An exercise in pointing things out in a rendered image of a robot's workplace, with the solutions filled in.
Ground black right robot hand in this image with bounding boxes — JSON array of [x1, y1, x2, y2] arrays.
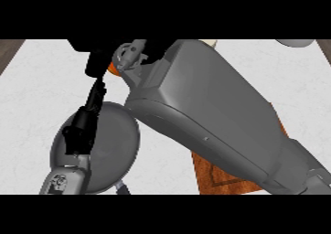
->
[[67, 39, 179, 78]]

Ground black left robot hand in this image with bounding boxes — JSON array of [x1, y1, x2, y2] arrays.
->
[[61, 76, 110, 157]]

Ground orange squash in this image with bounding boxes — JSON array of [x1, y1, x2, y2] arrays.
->
[[107, 61, 123, 76]]

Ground brown wooden cutting board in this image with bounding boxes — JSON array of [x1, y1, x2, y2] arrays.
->
[[191, 102, 291, 196]]

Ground grey round pan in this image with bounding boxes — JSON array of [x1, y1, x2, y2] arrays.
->
[[49, 101, 142, 196]]

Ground cream pale object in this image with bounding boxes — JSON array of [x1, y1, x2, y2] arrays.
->
[[201, 39, 219, 48]]

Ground pale grey round object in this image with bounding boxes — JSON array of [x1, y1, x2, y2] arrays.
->
[[275, 39, 318, 48]]

